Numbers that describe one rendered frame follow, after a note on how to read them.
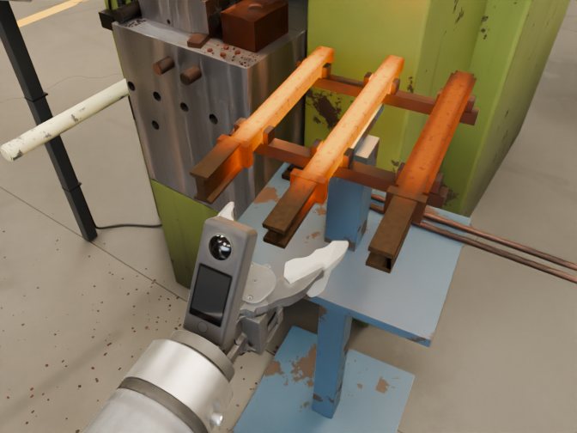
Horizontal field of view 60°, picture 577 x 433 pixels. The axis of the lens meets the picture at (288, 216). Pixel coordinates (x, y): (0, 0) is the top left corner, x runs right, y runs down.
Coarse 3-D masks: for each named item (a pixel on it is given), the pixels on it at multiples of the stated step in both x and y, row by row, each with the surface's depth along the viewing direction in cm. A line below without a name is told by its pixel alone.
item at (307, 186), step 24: (384, 72) 81; (360, 96) 76; (384, 96) 79; (360, 120) 71; (336, 144) 67; (312, 168) 63; (336, 168) 66; (288, 192) 59; (312, 192) 60; (288, 216) 56; (264, 240) 57; (288, 240) 57
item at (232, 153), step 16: (320, 48) 87; (304, 64) 83; (320, 64) 83; (288, 80) 79; (304, 80) 79; (272, 96) 76; (288, 96) 76; (256, 112) 73; (272, 112) 73; (240, 128) 70; (256, 128) 70; (224, 144) 65; (240, 144) 65; (256, 144) 70; (208, 160) 63; (224, 160) 63; (240, 160) 67; (192, 176) 61; (208, 176) 60; (224, 176) 66; (208, 192) 63
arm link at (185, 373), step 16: (144, 352) 44; (160, 352) 43; (176, 352) 42; (192, 352) 43; (144, 368) 42; (160, 368) 41; (176, 368) 42; (192, 368) 42; (208, 368) 42; (160, 384) 40; (176, 384) 41; (192, 384) 41; (208, 384) 42; (224, 384) 43; (192, 400) 41; (208, 400) 42; (224, 400) 44; (208, 416) 42; (208, 432) 42
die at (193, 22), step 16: (144, 0) 109; (160, 0) 106; (176, 0) 104; (192, 0) 101; (208, 0) 100; (224, 0) 104; (144, 16) 112; (160, 16) 109; (176, 16) 106; (192, 16) 104; (208, 16) 102; (192, 32) 106; (208, 32) 104
